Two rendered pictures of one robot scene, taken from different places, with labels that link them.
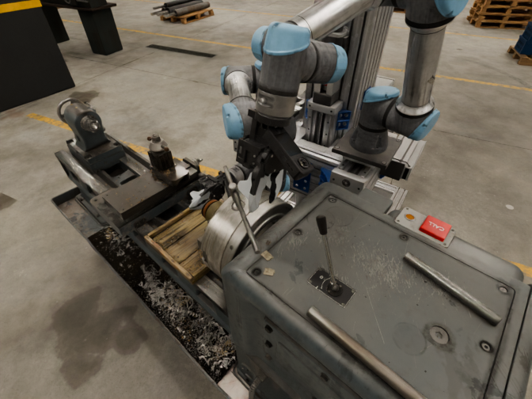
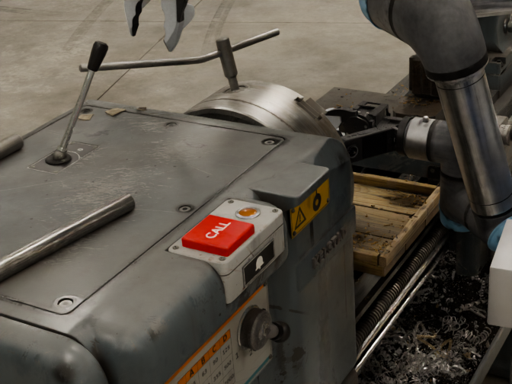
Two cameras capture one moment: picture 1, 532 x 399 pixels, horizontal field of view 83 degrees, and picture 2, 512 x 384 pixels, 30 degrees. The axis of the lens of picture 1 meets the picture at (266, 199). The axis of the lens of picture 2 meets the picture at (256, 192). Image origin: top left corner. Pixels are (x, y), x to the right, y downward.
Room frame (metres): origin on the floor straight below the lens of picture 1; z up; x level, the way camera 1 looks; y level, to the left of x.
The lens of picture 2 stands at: (0.40, -1.34, 1.77)
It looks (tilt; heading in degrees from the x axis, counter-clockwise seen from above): 27 degrees down; 80
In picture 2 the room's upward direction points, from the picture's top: 4 degrees counter-clockwise
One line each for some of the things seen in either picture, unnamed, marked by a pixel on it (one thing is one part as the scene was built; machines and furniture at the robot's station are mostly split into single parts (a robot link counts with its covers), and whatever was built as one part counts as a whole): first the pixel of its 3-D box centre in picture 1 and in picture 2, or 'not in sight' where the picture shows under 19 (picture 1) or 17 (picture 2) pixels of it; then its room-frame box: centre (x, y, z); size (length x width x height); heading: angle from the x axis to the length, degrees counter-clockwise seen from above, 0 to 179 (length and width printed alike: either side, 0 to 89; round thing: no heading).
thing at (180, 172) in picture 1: (168, 172); (427, 108); (1.09, 0.44, 0.99); 0.20 x 0.10 x 0.05; 49
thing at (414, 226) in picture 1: (421, 232); (228, 248); (0.52, -0.41, 1.23); 0.13 x 0.08 x 0.05; 49
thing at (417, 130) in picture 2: (233, 176); (420, 136); (0.95, 0.13, 1.08); 0.08 x 0.05 x 0.08; 49
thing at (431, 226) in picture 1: (435, 229); (218, 238); (0.51, -0.43, 1.26); 0.06 x 0.06 x 0.02; 49
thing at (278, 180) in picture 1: (268, 181); (181, 17); (0.54, -0.01, 1.39); 0.06 x 0.03 x 0.09; 49
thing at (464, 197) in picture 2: not in sight; (465, 200); (1.01, 0.06, 0.97); 0.11 x 0.08 x 0.11; 98
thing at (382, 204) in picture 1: (371, 204); (287, 187); (0.61, -0.30, 1.24); 0.09 x 0.08 x 0.03; 49
